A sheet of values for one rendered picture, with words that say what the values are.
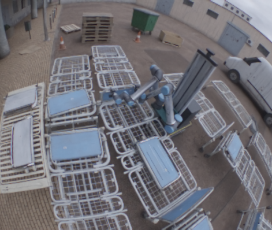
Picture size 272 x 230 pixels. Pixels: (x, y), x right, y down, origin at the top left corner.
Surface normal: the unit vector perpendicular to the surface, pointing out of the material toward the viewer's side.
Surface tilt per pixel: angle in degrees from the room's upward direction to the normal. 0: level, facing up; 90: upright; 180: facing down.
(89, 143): 7
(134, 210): 0
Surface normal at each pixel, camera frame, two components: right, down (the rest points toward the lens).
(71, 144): 0.26, -0.47
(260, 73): -0.81, 0.32
